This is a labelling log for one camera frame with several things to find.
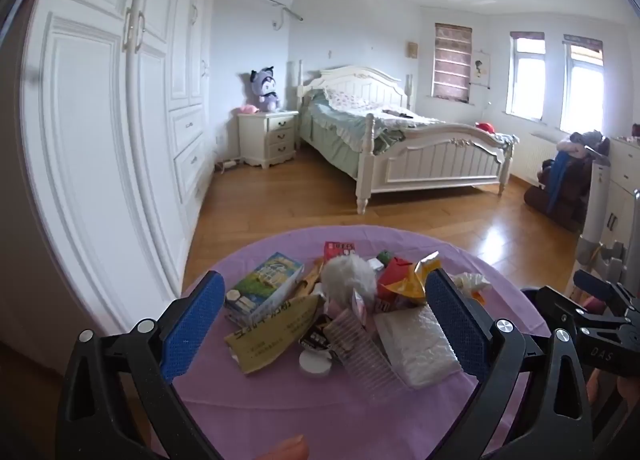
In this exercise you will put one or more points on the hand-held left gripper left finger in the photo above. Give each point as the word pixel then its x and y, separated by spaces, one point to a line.
pixel 192 325

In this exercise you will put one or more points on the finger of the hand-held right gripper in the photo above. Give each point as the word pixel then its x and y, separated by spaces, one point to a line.
pixel 595 285
pixel 550 305

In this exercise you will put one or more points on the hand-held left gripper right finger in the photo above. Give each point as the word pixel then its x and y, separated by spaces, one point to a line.
pixel 457 322

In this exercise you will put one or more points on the black snack wrapper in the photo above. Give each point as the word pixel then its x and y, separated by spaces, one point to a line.
pixel 315 337

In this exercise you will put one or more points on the small red drink carton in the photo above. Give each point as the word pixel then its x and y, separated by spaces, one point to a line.
pixel 340 250

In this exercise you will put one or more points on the person's right hand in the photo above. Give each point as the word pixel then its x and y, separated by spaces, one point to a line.
pixel 627 390

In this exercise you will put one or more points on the person's left hand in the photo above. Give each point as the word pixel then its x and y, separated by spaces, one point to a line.
pixel 290 450

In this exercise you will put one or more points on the white tissue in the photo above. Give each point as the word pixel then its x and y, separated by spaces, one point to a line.
pixel 470 285

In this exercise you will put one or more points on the white tissue packet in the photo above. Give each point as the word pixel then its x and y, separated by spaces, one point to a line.
pixel 417 345

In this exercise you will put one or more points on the yellow snack bag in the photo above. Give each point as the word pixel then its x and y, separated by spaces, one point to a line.
pixel 417 277

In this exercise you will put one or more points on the white tower air purifier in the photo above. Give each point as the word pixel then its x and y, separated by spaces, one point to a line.
pixel 595 210

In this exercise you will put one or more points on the red cardboard box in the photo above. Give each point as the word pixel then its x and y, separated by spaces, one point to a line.
pixel 390 282

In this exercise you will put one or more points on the green milk carton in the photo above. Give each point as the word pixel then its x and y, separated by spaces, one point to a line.
pixel 265 285

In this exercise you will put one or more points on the pink small packet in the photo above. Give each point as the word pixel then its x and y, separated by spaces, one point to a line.
pixel 361 310

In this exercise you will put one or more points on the brown massage chair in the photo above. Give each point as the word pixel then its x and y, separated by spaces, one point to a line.
pixel 572 190

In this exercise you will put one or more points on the green cylindrical can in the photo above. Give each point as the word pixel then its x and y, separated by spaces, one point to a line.
pixel 384 256

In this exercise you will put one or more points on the clear plastic tray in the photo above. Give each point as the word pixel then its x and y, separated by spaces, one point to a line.
pixel 367 365

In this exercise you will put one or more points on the small white box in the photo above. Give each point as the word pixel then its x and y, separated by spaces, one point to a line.
pixel 376 264

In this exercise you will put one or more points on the white cabinet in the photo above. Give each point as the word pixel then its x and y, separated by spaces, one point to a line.
pixel 622 180

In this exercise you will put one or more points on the blue cloth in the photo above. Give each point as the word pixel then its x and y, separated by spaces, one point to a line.
pixel 559 180

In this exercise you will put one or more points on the white fluffy ball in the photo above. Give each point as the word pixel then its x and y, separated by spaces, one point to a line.
pixel 347 277

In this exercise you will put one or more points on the purple tablecloth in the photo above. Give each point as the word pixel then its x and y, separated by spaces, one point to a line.
pixel 280 410

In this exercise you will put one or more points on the white round lid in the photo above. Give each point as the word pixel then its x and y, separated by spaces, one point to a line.
pixel 316 364

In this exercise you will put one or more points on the pile of clothes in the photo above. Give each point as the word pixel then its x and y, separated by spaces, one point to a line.
pixel 585 142

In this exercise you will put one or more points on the white radiator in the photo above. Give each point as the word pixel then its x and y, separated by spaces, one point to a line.
pixel 532 155

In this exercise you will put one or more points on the white wooden bed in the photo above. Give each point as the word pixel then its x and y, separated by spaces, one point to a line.
pixel 440 160

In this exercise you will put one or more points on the white power strip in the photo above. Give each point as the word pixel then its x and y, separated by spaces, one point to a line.
pixel 226 165

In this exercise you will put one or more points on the red plush toy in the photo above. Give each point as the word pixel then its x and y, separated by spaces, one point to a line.
pixel 485 127

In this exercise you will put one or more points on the white framed window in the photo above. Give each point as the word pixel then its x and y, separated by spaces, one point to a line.
pixel 527 80
pixel 582 90

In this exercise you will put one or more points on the white nightstand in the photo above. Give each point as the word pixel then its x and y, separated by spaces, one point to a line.
pixel 272 137

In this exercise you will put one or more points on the white wardrobe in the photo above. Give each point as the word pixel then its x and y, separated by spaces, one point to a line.
pixel 100 140

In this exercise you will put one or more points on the pink plush toy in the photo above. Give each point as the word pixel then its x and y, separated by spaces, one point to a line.
pixel 248 109

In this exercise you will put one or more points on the purple plush toy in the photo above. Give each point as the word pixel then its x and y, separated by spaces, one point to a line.
pixel 265 90

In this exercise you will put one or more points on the striped window blind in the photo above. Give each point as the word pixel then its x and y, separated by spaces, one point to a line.
pixel 451 62

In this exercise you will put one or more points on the wall scroll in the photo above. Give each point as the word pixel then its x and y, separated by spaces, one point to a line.
pixel 481 67

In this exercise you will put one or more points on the small picture frame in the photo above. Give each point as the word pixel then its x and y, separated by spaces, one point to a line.
pixel 412 50

